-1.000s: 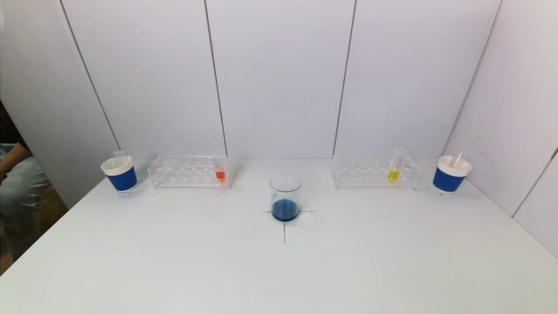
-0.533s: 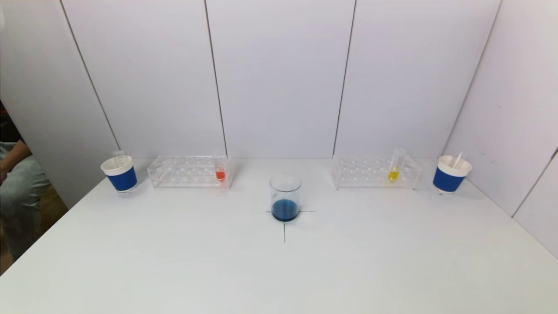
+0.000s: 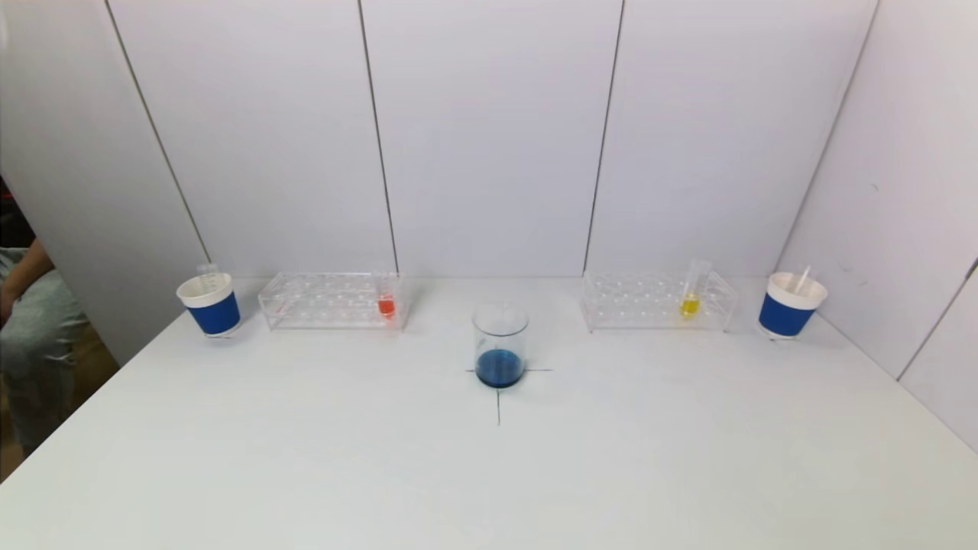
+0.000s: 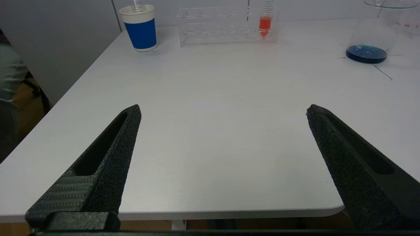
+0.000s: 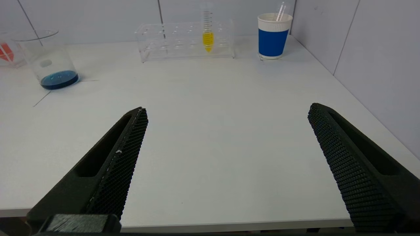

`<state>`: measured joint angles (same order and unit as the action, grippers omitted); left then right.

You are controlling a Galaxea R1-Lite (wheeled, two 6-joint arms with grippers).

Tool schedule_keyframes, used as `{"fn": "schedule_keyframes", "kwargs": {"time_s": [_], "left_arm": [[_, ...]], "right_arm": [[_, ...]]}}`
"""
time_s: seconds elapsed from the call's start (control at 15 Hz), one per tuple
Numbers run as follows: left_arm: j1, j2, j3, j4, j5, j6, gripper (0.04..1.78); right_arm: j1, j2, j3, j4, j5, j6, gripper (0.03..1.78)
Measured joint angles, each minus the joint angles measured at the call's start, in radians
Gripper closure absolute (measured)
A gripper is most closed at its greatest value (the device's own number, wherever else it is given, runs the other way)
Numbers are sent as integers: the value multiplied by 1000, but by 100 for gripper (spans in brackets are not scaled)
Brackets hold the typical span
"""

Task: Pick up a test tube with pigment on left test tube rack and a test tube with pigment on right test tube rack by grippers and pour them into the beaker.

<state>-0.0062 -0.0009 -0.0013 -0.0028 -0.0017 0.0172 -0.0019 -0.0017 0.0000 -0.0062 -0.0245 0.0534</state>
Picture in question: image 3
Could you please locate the blue white paper cup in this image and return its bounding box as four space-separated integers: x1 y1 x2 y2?
176 272 242 338
758 272 828 339

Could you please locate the clear glass beaker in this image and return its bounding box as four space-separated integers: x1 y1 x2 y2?
472 302 529 390

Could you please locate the clear acrylic test tube rack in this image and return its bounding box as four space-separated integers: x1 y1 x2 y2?
582 270 739 333
257 271 407 332

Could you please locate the yellow pigment test tube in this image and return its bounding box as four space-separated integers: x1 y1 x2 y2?
679 258 714 321

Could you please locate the person in black shirt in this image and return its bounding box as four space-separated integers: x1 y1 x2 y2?
0 183 89 459

